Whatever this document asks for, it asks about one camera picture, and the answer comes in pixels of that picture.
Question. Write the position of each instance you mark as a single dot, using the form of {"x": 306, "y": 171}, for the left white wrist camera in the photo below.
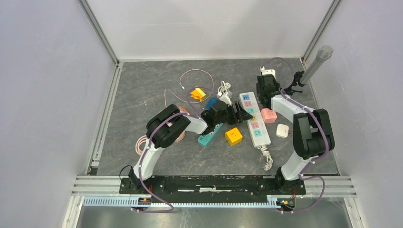
{"x": 225, "y": 97}

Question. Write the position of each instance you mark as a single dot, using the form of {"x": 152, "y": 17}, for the white long power strip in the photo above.
{"x": 257, "y": 128}

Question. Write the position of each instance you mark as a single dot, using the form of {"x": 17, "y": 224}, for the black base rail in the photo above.
{"x": 213, "y": 189}

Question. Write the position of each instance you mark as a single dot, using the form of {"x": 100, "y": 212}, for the yellow orange toy block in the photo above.
{"x": 198, "y": 94}

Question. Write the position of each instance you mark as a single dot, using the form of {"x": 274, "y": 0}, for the yellow cube socket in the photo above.
{"x": 233, "y": 136}

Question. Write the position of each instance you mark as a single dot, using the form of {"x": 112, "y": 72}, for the pink round socket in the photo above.
{"x": 180, "y": 137}

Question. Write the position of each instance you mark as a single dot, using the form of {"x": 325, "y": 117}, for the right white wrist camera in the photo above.
{"x": 265, "y": 72}

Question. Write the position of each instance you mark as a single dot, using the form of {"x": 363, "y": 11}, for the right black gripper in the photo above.
{"x": 277, "y": 86}

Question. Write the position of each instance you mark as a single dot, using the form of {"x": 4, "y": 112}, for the orange semicircle block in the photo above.
{"x": 183, "y": 110}

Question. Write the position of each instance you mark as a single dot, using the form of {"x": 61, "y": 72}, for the pink cube socket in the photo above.
{"x": 268, "y": 116}

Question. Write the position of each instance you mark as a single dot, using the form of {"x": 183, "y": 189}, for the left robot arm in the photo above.
{"x": 164, "y": 129}

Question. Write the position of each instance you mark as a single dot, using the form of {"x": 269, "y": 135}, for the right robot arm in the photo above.
{"x": 312, "y": 131}

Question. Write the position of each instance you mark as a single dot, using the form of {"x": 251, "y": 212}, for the black tripod stand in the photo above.
{"x": 289, "y": 90}

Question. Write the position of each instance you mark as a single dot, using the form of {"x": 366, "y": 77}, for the white adapter plug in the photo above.
{"x": 282, "y": 130}

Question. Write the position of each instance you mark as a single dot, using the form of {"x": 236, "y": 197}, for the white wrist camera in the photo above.
{"x": 225, "y": 97}
{"x": 265, "y": 72}

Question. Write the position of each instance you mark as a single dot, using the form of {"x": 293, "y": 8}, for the blue cube socket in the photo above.
{"x": 211, "y": 102}

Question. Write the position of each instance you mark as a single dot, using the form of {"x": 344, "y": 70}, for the teal power strip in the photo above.
{"x": 205, "y": 140}

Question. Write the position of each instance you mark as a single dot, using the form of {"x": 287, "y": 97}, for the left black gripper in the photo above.
{"x": 244, "y": 117}

